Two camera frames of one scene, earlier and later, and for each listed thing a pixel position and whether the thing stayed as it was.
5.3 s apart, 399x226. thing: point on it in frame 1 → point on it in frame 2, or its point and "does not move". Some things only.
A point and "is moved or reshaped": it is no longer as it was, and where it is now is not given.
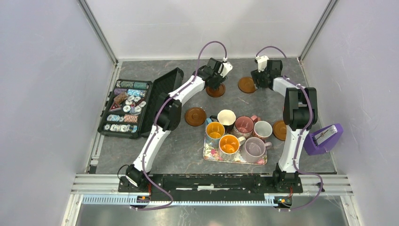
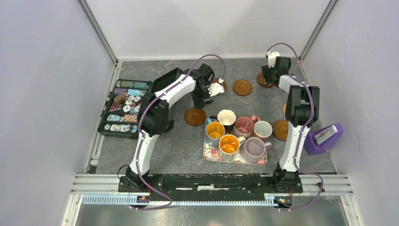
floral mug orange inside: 229,147 does not move
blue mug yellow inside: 214,131 does not move
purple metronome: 320,141 does not move
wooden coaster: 246,84 is moved or reshaped
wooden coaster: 195,117 does not move
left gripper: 221,80 → 198,102
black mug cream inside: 227,117 does not move
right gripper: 256,76 → 266,71
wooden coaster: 279,129 does not move
